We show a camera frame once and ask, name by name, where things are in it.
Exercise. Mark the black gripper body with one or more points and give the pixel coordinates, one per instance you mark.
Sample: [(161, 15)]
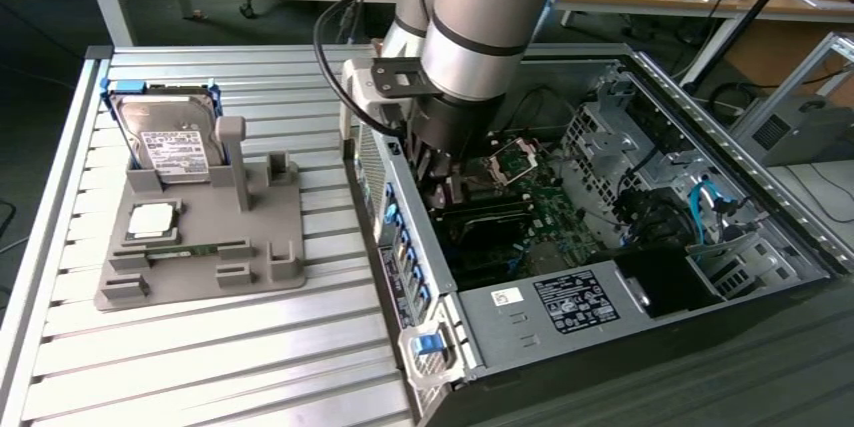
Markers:
[(454, 122)]

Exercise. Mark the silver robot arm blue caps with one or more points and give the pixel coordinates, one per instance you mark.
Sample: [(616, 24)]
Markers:
[(481, 22)]

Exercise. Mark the CPU socket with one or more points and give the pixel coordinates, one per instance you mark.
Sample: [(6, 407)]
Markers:
[(488, 177)]

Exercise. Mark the open grey PC case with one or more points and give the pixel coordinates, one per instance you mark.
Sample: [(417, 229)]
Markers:
[(372, 167)]

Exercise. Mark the blue slot clip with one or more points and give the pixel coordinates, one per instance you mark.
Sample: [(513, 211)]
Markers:
[(389, 192), (405, 234), (396, 212), (413, 254), (421, 277), (428, 298)]

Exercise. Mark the metal socket cover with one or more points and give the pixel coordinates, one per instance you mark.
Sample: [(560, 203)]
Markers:
[(517, 159)]

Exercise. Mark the green motherboard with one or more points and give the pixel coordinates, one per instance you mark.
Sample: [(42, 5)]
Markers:
[(561, 237)]

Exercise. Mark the metal drive cage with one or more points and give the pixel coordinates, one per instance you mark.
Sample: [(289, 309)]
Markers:
[(601, 142)]

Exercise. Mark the grey power supply unit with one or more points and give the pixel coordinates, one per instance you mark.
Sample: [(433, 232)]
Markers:
[(521, 327)]

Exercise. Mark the blue case release latch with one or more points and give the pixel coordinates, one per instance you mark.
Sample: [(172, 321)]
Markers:
[(428, 344)]

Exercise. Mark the grey plastic parts rack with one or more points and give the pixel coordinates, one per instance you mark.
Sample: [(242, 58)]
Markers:
[(201, 227)]

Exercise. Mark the black caster wheel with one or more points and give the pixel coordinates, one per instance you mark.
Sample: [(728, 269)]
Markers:
[(249, 9)]

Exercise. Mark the green RAM stick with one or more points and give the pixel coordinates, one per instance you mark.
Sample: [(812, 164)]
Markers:
[(188, 250)]

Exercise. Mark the silver CPU chip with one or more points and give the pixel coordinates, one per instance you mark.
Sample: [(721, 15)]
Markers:
[(153, 221)]

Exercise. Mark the grey disk bay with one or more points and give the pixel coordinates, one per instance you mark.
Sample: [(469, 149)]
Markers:
[(741, 267)]

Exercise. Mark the black stand pole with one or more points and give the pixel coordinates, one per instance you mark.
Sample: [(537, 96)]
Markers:
[(748, 22)]

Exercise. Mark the grey computer tower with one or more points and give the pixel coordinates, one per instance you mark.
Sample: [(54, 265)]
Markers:
[(815, 137)]

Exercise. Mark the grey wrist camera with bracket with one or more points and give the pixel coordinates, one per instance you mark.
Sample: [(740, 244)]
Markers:
[(401, 78)]

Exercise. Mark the hard disk with blue bracket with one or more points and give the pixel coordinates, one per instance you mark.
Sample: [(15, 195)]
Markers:
[(174, 142)]

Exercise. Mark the aluminium profile frame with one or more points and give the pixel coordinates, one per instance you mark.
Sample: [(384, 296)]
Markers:
[(843, 44)]

